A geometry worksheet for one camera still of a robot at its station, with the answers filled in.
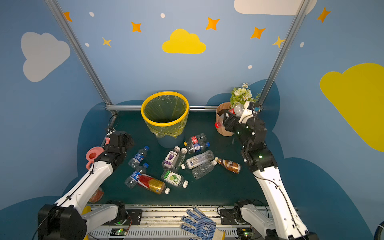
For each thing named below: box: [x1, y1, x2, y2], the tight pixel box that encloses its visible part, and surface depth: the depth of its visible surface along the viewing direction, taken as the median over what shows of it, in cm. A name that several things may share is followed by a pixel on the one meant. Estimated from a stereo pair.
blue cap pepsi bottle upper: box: [128, 145, 150, 168], surface depth 94 cm
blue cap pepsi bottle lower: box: [124, 162, 149, 189], surface depth 86 cm
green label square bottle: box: [161, 169, 189, 189], surface depth 86 cm
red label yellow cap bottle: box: [183, 133, 207, 147], surface depth 103 cm
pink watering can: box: [86, 137, 110, 171], surface depth 86 cm
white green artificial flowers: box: [230, 82, 260, 108], surface depth 94 cm
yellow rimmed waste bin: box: [140, 91, 190, 149], surface depth 93 cm
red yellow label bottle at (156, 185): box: [139, 173, 171, 195], surface depth 82 cm
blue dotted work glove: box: [180, 206, 226, 240], surface depth 73 cm
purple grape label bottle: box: [161, 146, 181, 170], surface depth 94 cm
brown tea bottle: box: [214, 156, 242, 174], surface depth 90 cm
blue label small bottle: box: [192, 142, 211, 153], surface depth 98 cm
